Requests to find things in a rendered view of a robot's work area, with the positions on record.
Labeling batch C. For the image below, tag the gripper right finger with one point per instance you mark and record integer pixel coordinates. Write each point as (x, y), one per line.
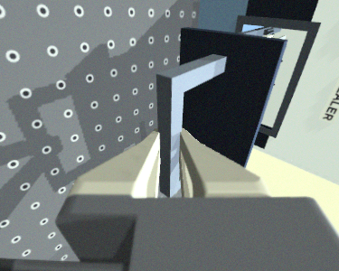
(213, 174)

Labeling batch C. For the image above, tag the white and blue box-shaped machine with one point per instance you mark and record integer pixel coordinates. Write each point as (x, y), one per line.
(224, 112)

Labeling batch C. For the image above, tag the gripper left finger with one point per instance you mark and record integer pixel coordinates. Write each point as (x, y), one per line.
(125, 173)

